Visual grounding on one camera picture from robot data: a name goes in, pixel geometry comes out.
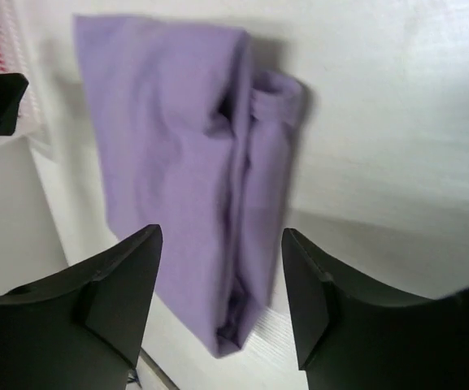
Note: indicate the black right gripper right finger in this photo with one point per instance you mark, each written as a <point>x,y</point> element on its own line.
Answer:
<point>354,332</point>

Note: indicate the purple t-shirt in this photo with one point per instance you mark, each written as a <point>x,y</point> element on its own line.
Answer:
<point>193,137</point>

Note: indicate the white plastic basket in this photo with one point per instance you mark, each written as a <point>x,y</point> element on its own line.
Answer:
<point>31,122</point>

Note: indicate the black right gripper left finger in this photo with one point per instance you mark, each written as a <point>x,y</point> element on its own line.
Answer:
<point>82,327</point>

